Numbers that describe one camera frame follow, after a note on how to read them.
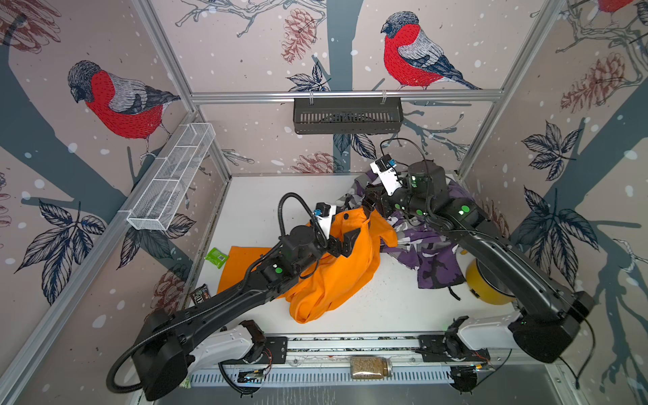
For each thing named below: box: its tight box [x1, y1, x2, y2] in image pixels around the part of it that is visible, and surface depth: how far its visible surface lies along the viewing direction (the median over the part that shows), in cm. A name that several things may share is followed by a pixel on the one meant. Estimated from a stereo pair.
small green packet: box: [204, 247, 230, 270], surface depth 95 cm
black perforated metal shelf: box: [292, 97, 405, 135], surface depth 95 cm
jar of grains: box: [350, 356, 394, 380], surface depth 68 cm
